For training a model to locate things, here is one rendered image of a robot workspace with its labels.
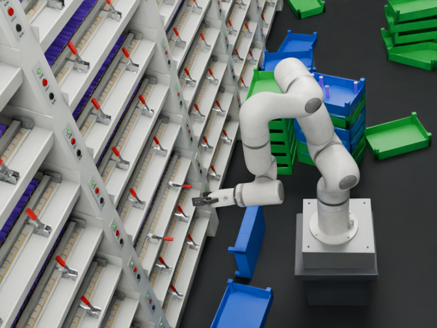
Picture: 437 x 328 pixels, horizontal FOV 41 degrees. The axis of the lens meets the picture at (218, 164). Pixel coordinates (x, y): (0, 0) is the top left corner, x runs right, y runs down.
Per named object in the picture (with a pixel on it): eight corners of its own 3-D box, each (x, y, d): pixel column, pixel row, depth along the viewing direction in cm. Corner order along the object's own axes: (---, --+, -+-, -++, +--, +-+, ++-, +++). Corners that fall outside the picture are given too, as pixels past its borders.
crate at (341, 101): (365, 91, 281) (365, 78, 275) (348, 116, 270) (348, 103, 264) (309, 79, 295) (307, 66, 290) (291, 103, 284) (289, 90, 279)
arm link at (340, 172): (341, 178, 220) (341, 131, 204) (363, 212, 207) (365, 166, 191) (311, 188, 219) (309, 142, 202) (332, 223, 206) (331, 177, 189)
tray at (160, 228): (190, 166, 252) (193, 151, 245) (146, 284, 212) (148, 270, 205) (145, 152, 253) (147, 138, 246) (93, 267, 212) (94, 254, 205)
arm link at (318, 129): (328, 187, 204) (309, 158, 216) (358, 170, 203) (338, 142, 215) (280, 92, 169) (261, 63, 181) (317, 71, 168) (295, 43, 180)
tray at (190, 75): (218, 37, 285) (224, 13, 275) (185, 117, 245) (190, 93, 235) (179, 25, 286) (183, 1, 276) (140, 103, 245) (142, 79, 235)
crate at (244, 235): (266, 227, 284) (250, 226, 286) (260, 200, 270) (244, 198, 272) (251, 278, 264) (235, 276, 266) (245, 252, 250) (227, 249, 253)
